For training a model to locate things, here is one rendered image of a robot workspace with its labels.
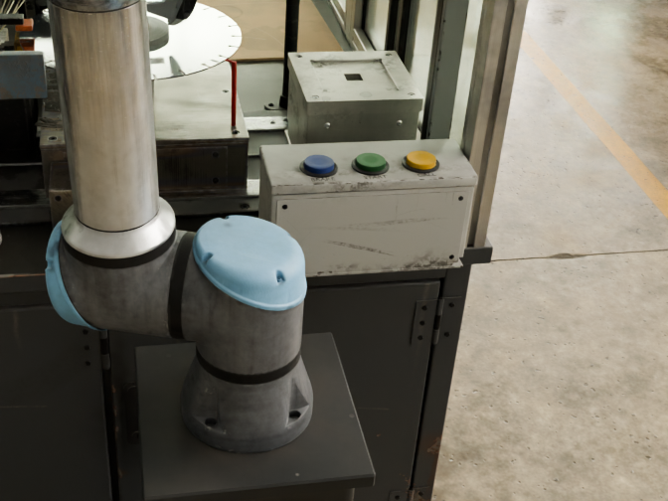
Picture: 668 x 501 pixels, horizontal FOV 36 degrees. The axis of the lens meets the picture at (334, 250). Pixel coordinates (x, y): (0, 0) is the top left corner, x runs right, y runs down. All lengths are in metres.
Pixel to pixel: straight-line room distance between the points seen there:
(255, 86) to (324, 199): 0.62
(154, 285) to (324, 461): 0.27
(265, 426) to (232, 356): 0.10
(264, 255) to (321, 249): 0.34
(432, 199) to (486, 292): 1.35
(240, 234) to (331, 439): 0.26
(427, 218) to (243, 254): 0.41
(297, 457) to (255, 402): 0.08
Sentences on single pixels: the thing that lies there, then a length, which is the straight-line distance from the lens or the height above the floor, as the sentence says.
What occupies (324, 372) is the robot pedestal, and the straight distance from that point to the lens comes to 1.25.
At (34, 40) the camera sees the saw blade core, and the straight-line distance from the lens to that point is 1.59.
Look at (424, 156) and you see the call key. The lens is 1.38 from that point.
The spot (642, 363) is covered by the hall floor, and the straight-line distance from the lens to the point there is 2.60.
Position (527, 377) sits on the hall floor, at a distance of 2.47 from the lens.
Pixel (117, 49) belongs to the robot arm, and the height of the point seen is 1.20.
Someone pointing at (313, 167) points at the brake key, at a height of 0.91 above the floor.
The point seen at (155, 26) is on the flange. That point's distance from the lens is 1.61.
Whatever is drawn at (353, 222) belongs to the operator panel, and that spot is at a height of 0.83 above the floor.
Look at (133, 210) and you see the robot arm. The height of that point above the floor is 1.02.
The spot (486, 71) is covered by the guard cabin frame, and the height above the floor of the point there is 1.03.
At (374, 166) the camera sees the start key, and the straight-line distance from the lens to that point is 1.35.
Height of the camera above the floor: 1.56
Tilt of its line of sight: 34 degrees down
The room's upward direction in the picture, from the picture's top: 5 degrees clockwise
